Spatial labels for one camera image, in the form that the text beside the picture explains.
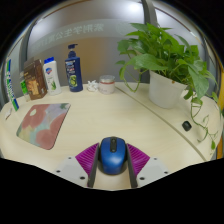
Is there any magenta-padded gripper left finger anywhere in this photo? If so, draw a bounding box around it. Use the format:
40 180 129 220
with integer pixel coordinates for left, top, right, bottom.
54 142 101 189

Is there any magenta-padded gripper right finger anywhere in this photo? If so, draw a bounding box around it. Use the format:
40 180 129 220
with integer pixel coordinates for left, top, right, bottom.
125 143 170 189

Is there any blue computer mouse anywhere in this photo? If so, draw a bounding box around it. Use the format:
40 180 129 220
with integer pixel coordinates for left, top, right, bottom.
99 136 128 176

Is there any floral pink mouse pad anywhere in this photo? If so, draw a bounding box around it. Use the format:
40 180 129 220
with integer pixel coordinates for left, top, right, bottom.
15 102 72 151

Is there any small black round object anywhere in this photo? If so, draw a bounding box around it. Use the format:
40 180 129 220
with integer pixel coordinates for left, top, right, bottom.
181 120 193 132

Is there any crumpled white tissue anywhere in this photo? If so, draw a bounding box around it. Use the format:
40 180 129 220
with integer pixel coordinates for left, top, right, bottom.
87 79 100 93

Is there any small jar pink label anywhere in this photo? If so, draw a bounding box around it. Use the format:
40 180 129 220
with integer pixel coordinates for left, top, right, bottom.
98 74 116 95

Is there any small white tag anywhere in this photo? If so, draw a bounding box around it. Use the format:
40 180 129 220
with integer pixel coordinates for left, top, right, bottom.
4 107 14 121

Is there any white bottle blue cap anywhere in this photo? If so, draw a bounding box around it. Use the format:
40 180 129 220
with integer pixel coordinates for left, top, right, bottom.
42 56 63 96

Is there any clear bottle green label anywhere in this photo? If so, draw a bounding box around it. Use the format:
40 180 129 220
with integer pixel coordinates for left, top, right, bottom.
18 70 32 103

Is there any dark blue pump shampoo bottle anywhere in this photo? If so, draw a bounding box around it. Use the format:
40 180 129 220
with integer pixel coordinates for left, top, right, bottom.
64 43 84 93

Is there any green potted plant white pot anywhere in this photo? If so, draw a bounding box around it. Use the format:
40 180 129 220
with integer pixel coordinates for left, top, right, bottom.
115 22 222 151

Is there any brown cardboard box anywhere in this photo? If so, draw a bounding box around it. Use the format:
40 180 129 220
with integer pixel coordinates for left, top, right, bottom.
22 56 48 101

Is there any green white blue tube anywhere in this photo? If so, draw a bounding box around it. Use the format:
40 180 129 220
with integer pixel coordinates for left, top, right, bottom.
5 59 20 112

